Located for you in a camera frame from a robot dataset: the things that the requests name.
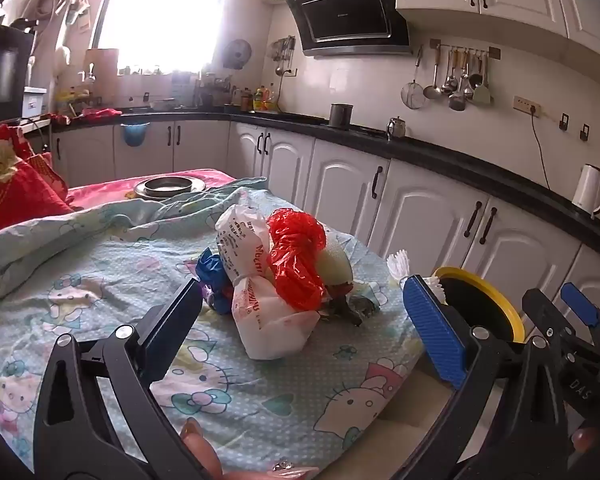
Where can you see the white printed plastic bag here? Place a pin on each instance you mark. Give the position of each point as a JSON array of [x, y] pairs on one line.
[[260, 320]]

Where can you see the black ladle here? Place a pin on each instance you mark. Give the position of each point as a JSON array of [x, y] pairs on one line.
[[475, 80]]

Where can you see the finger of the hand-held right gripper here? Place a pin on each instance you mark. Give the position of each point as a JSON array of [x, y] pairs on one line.
[[577, 302], [545, 310]]

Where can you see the large steel ladle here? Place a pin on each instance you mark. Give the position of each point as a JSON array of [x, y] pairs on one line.
[[457, 102]]

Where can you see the red cloth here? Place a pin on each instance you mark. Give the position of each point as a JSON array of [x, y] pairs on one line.
[[97, 114]]

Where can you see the blue hanging basin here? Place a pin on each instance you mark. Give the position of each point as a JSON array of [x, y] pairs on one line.
[[133, 135]]

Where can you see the window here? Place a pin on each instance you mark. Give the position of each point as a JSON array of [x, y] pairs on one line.
[[170, 20]]

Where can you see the dark wrapper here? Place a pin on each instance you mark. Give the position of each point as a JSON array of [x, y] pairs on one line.
[[352, 310]]

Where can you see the black kitchen countertop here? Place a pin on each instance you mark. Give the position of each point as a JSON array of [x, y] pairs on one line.
[[480, 165]]

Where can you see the steel teapot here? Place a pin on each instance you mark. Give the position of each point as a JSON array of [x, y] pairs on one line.
[[396, 129]]

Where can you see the utensil rail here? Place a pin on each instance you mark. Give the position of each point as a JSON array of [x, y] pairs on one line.
[[494, 52]]

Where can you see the black range hood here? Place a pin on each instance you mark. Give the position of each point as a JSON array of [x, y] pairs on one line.
[[345, 10]]

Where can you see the black wall hook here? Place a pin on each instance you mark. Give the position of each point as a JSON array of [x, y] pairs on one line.
[[564, 121], [585, 132]]

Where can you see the wall socket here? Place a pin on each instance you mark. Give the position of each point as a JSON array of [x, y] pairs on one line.
[[522, 103]]

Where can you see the light blue printed blanket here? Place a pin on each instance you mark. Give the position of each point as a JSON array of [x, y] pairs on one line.
[[105, 270]]

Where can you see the blue plastic bag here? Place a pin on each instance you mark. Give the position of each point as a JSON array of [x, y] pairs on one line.
[[215, 270]]

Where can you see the person's pink clothing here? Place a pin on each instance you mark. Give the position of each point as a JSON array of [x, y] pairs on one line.
[[200, 450]]

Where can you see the small utensil rack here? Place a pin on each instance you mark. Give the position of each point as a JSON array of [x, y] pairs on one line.
[[284, 52]]

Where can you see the dark metal pot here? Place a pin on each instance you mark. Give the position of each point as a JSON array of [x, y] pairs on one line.
[[341, 116]]

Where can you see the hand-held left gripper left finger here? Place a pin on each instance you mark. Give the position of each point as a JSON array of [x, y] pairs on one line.
[[172, 327]]

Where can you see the person's right hand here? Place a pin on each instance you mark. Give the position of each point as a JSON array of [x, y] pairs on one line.
[[585, 441]]

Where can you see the red plastic bag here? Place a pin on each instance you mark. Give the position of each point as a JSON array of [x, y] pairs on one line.
[[295, 260]]

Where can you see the red floral pillow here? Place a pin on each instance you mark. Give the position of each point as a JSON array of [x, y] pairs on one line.
[[10, 195]]

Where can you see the wall fan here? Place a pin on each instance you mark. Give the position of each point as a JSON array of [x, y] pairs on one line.
[[237, 54]]

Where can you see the black microwave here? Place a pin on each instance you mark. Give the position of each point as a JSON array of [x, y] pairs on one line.
[[0, 75]]

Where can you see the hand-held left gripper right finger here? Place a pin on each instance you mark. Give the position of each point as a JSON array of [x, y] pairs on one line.
[[432, 330]]

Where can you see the metal dish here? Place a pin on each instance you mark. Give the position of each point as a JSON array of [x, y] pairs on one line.
[[170, 187]]

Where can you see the hanging white cloth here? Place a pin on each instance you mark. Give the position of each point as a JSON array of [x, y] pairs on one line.
[[77, 15]]

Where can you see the green spatula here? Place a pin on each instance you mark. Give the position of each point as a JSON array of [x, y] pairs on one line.
[[482, 95]]

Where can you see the yellow-rimmed brown bin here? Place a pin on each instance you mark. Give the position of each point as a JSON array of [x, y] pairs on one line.
[[480, 305]]

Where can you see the row of condiment bottles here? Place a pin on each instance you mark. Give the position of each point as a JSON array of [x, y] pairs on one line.
[[262, 99]]

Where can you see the pale foam fruit net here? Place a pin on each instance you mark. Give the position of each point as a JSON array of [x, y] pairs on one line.
[[335, 270]]

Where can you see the white blue storage box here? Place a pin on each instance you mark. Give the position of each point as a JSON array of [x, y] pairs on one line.
[[34, 102]]

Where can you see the white electric kettle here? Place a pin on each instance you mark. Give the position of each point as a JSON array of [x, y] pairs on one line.
[[587, 190]]

